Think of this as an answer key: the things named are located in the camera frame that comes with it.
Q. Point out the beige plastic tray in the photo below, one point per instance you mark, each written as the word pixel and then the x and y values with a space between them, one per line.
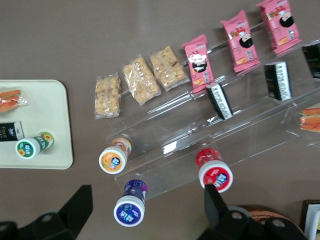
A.
pixel 47 107

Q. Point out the white plastic container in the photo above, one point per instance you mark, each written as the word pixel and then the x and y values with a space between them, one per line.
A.
pixel 313 220

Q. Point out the wrapped triangular sandwich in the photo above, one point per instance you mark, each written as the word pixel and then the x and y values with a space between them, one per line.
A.
pixel 311 119
pixel 10 100

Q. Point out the flat black snack pack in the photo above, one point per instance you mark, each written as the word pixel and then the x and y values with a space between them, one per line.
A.
pixel 10 131

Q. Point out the brown wicker basket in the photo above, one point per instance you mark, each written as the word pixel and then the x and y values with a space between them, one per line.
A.
pixel 258 212

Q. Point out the orange-lid yogurt cup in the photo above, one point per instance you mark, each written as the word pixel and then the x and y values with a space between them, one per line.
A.
pixel 113 158

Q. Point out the black white-striped small box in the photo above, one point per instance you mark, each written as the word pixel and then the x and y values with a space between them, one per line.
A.
pixel 219 101
pixel 277 80
pixel 312 60

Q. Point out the clear acrylic stepped stand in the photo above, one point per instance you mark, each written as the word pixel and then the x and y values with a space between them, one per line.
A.
pixel 175 140

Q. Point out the green gum bottle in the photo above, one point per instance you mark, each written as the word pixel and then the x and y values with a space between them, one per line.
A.
pixel 32 146

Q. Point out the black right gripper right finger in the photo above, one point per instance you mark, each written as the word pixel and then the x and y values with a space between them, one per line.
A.
pixel 215 205

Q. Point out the pink snack pack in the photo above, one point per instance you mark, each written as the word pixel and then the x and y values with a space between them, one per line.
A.
pixel 280 25
pixel 200 63
pixel 241 41

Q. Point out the red gum bottle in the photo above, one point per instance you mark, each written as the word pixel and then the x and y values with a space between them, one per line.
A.
pixel 213 170

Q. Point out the wrapped rice crisp bar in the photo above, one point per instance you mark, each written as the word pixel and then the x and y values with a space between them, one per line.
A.
pixel 141 80
pixel 107 97
pixel 168 66

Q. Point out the purple gum bottle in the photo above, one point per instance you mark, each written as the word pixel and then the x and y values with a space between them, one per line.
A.
pixel 131 205

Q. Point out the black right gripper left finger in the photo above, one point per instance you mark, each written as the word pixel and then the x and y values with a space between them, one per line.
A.
pixel 78 202

